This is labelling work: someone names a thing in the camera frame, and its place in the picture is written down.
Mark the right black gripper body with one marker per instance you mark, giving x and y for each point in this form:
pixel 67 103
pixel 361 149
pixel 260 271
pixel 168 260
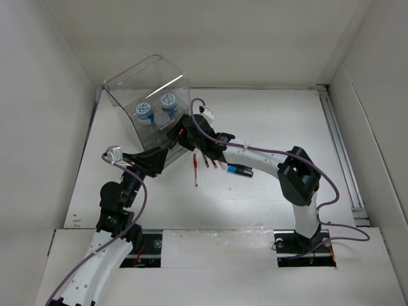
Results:
pixel 187 141

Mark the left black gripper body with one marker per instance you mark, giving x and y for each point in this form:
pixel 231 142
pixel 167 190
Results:
pixel 131 157

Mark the clear jar purple contents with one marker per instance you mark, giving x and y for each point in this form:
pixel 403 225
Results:
pixel 161 119

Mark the blue tape jar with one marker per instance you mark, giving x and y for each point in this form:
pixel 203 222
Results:
pixel 169 104
pixel 144 113

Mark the clear acrylic drawer organizer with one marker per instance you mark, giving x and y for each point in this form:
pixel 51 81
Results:
pixel 150 98

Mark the blue highlighter marker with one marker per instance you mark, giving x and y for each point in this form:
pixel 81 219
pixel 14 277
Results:
pixel 240 170

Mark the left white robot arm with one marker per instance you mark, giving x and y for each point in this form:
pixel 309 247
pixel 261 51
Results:
pixel 117 232

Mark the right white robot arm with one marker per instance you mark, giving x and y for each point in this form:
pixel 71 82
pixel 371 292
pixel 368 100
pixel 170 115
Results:
pixel 299 182

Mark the red pen lying apart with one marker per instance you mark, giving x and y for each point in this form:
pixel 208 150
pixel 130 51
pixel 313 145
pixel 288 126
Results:
pixel 195 164

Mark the red pen middle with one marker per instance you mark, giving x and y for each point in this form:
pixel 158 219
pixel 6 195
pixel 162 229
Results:
pixel 205 160

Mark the red pen white cap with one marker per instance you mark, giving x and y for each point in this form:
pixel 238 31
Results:
pixel 221 165

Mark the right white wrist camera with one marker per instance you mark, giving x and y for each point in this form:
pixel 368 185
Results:
pixel 207 114

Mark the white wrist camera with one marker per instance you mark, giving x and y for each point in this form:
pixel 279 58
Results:
pixel 113 155
pixel 207 114

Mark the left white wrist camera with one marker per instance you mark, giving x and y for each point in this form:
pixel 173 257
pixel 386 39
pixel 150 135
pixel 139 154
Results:
pixel 113 155

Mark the front aluminium rail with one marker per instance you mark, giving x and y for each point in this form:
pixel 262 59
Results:
pixel 210 248

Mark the aluminium rail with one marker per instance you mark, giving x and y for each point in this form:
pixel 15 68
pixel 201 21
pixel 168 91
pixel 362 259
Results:
pixel 358 210
pixel 210 248

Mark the right aluminium rail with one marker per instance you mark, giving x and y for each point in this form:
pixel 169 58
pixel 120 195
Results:
pixel 358 210

